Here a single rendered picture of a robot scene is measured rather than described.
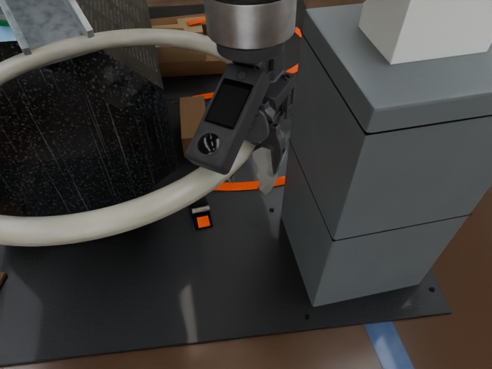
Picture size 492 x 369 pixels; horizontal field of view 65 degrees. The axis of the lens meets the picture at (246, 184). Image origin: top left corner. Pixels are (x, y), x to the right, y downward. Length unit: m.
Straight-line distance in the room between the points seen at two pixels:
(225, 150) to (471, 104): 0.57
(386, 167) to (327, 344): 0.70
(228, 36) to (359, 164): 0.50
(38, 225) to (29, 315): 1.12
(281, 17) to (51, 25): 0.58
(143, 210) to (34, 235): 0.11
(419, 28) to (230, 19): 0.52
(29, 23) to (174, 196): 0.57
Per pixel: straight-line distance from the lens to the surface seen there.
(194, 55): 2.25
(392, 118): 0.77
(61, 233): 0.42
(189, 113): 1.85
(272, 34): 0.39
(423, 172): 0.94
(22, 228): 0.44
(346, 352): 1.38
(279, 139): 0.45
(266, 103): 0.43
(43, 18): 0.90
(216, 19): 0.39
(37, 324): 1.51
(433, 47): 0.89
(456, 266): 1.65
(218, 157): 0.38
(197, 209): 1.56
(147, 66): 1.25
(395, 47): 0.84
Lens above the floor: 1.28
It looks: 49 degrees down
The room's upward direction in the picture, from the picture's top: straight up
